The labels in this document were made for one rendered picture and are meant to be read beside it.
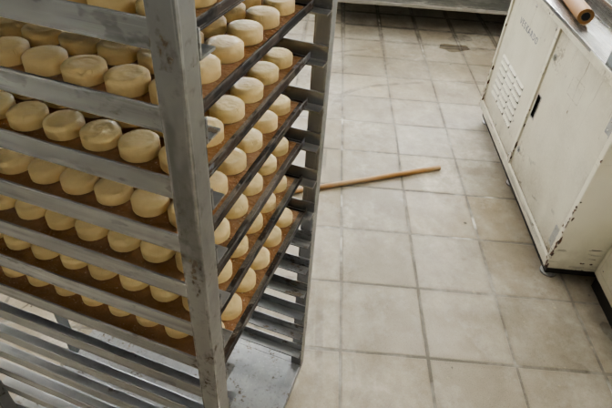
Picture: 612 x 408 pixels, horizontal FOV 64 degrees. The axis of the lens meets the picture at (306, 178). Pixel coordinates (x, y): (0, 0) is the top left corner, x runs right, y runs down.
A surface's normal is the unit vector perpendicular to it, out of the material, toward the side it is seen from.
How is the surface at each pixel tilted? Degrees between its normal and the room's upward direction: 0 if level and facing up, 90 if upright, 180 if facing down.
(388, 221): 0
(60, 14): 90
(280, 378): 0
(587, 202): 90
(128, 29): 90
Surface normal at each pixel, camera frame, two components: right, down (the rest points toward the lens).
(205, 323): -0.34, 0.57
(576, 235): -0.07, 0.62
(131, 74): 0.06, -0.78
